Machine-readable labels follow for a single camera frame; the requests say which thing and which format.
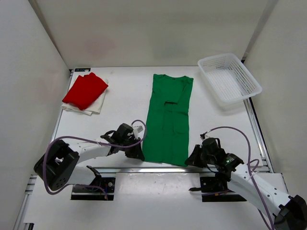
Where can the white plastic basket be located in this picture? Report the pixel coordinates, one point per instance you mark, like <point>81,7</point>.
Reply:
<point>229,79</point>

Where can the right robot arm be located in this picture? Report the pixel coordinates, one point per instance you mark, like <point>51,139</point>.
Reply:
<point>289,212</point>

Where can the red t shirt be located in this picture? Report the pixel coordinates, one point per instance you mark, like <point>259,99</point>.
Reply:
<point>85,91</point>

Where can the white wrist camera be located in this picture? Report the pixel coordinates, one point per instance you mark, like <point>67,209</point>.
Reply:
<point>204,136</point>
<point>137,130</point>

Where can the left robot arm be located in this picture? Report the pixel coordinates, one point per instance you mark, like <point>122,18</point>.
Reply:
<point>60,167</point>

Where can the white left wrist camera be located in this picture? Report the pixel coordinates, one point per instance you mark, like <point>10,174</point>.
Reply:
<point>137,130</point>

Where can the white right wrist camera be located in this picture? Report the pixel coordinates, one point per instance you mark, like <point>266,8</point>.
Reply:
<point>204,136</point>

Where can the green t shirt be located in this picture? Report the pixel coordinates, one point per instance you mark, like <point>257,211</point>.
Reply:
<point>167,138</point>

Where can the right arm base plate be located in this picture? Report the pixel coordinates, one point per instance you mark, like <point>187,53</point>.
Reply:
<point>215,190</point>

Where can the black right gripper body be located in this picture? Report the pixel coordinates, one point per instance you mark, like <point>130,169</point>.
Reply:
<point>208,160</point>

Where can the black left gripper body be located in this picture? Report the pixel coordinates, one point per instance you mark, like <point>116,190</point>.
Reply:
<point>131,140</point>

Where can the white t shirt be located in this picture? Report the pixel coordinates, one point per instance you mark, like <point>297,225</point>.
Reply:
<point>95,108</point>

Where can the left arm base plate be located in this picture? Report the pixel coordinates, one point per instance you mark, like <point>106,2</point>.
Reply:
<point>103,190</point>

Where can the aluminium frame rail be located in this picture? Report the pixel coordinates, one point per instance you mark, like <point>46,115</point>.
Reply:
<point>152,170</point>

